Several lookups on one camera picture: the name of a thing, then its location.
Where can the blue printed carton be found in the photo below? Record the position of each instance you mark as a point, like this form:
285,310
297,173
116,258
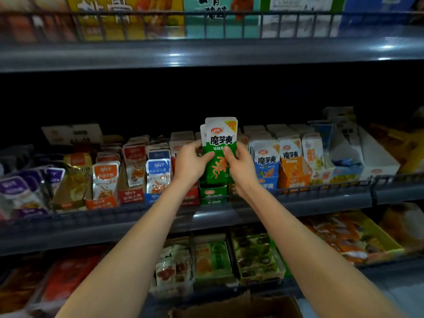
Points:
377,6

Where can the green orange display carton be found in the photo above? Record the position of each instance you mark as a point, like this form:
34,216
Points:
212,261

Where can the clear plastic tray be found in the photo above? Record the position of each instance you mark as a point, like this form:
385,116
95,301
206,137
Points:
154,288
40,304

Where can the person's left forearm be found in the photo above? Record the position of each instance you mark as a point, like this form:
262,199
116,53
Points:
119,261

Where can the brown cardboard box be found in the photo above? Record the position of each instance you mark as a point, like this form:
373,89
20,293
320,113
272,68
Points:
232,308

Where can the person's right forearm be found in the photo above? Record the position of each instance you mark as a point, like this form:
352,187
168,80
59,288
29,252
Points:
324,261

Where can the person's left hand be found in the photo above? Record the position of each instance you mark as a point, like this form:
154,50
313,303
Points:
191,165

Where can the orange yellow printed carton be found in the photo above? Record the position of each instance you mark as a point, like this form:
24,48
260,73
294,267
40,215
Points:
119,13

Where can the pile of orange yellow packets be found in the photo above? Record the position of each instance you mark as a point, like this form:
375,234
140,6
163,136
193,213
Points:
338,238

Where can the green printed carton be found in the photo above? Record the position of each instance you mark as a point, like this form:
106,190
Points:
218,13

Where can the yellow display carton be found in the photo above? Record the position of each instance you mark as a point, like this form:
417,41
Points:
404,145

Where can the pile of red snack packets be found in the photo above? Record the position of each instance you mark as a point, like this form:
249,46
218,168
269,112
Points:
66,278

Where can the dark orange snack packs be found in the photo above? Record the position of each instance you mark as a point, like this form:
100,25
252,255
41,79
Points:
16,291

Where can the lime green display tray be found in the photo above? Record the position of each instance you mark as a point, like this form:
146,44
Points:
381,235

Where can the person's right hand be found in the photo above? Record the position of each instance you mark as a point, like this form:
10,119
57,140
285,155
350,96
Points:
242,170

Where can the grey metal store shelf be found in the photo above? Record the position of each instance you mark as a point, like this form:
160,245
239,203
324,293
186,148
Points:
199,53

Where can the white label carton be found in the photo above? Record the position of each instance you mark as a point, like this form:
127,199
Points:
298,10

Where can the green konjac packets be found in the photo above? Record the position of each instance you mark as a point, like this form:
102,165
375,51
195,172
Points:
218,145

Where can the row of snack display cartons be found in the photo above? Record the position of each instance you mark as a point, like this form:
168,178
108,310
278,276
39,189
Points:
119,175

